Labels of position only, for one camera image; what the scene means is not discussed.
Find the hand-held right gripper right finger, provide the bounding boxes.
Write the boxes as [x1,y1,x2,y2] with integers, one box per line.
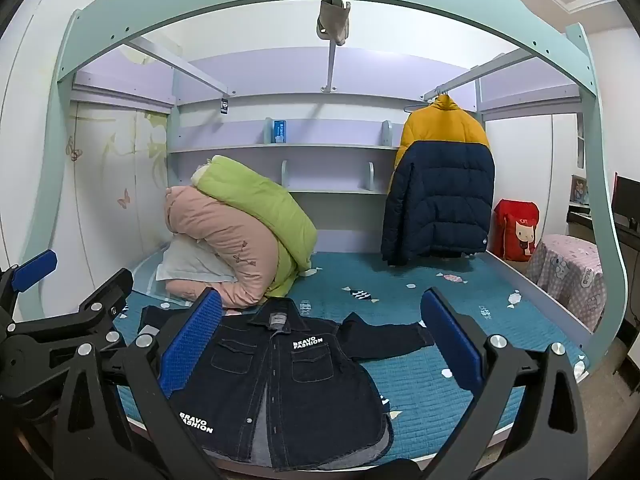
[421,288,591,480]

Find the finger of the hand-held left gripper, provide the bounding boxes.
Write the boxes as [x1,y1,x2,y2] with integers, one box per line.
[10,268,135,341]
[0,249,59,322]

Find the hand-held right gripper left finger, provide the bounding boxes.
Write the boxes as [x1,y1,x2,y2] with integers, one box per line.
[52,289,224,480]

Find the dark blue denim jeans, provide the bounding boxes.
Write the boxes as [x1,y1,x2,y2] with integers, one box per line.
[137,297,436,466]

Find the light blue striped sheet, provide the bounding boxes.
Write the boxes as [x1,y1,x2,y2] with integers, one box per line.
[125,255,191,307]

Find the white pillow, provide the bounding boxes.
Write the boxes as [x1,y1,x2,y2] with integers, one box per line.
[155,237,238,286]

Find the teal candy print bed mat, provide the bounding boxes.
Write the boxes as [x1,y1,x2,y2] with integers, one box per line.
[112,252,593,466]

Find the pink duvet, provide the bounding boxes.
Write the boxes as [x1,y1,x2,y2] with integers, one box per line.
[164,185,288,311]

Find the white wardrobe with butterfly decals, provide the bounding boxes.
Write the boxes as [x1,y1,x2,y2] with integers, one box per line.
[0,0,173,321]

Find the red cartoon bag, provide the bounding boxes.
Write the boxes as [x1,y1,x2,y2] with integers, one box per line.
[487,199,541,262]

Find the pink patterned covered stool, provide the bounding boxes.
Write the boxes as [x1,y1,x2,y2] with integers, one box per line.
[525,234,608,333]

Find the yellow and navy puffer jacket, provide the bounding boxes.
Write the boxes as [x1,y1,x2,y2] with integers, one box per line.
[380,94,496,267]

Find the green duvet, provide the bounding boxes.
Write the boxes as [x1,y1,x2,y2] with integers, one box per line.
[191,155,319,298]

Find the dark desk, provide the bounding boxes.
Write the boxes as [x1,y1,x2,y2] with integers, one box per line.
[566,207,640,243]

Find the black monitor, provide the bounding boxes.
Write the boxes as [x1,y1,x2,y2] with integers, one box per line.
[612,174,640,233]

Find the lavender shelf unit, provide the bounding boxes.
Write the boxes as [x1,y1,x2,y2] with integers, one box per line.
[167,110,406,196]

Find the grey hanging cloth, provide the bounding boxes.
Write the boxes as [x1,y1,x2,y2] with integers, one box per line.
[315,0,352,46]

